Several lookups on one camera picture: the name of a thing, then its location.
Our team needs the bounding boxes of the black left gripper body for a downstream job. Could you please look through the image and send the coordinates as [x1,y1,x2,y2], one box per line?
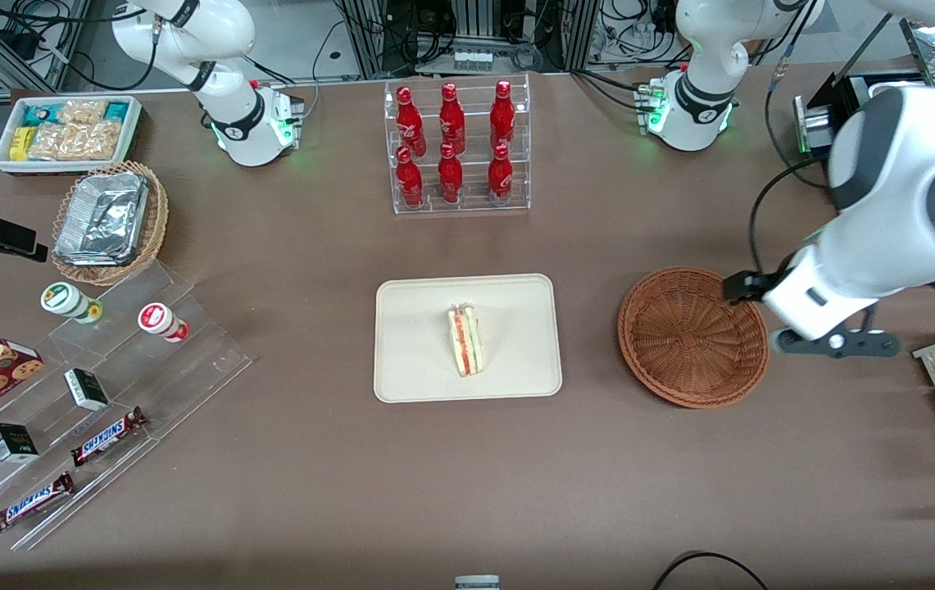
[723,272,773,305]

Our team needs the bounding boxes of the triangular sandwich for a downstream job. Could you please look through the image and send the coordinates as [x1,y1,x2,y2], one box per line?
[446,302,485,378]

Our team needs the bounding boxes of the brown round wicker basket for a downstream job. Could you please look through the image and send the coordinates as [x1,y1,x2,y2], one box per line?
[618,267,770,409]

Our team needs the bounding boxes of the tan oval wicker basket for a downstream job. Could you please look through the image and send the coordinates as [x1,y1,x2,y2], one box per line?
[51,161,170,287]

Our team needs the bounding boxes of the beige plastic tray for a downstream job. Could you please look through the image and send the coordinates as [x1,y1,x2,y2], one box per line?
[374,274,563,404]

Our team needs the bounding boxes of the green lid drink cup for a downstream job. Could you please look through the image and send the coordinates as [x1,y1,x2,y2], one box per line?
[40,282,103,325]

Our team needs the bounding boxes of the aluminium foil container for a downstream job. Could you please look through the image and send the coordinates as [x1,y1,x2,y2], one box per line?
[53,171,149,267]

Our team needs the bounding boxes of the small black box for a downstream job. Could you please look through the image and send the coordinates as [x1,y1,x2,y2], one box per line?
[0,423,39,464]
[64,368,110,411]

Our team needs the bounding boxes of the white rectangular snack bin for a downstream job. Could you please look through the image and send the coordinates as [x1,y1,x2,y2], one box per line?
[0,95,143,174]

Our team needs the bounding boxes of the red lid drink cup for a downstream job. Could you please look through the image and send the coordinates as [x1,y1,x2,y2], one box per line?
[138,302,190,343]

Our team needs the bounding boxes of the black food warmer case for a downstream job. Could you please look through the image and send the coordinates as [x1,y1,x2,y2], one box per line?
[793,16,935,306]

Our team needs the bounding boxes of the snickers chocolate bar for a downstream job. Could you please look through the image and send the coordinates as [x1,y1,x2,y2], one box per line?
[0,472,75,534]
[70,407,148,467]

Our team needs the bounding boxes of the clear acrylic stepped display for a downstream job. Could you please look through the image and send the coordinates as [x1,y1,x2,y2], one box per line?
[0,261,253,551]

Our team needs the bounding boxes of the red cola bottle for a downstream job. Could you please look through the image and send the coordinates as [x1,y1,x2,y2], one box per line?
[488,143,514,202]
[438,82,466,153]
[438,143,465,204]
[396,86,426,157]
[490,79,515,150]
[395,146,424,208]

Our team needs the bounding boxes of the clear acrylic bottle rack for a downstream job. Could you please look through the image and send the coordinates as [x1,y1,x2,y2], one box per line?
[384,74,532,216]

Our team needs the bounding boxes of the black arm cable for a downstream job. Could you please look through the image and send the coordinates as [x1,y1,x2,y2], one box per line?
[748,156,835,278]

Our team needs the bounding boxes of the black looped cable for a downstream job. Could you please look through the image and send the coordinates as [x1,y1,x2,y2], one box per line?
[651,551,771,590]

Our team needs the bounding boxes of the aluminium frame rack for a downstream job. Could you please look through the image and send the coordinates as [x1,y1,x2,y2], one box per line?
[334,0,601,79]

